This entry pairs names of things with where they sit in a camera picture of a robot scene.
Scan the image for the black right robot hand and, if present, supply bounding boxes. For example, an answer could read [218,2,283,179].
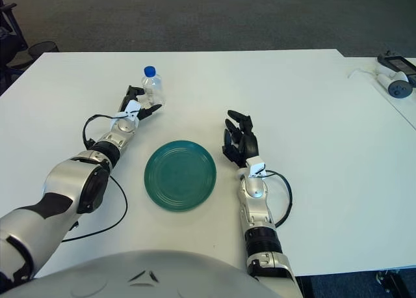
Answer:
[222,109,260,169]

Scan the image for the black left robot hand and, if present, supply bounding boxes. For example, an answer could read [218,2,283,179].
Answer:
[120,85,163,122]

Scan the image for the clear bottle with blue cap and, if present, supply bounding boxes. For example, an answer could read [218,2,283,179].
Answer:
[140,65,167,107]

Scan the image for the green round plate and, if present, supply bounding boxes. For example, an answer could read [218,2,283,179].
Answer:
[144,140,217,212]

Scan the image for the black office chair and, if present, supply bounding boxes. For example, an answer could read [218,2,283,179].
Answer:
[0,0,32,84]

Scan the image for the white and grey VR controller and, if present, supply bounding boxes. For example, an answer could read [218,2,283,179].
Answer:
[375,68,414,100]

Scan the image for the grey robot torso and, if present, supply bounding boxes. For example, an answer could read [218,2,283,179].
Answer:
[0,249,287,298]

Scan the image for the black table leg base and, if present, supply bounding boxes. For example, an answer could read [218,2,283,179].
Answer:
[375,270,416,298]

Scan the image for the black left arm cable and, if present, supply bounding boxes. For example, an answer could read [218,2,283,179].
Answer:
[60,115,128,243]

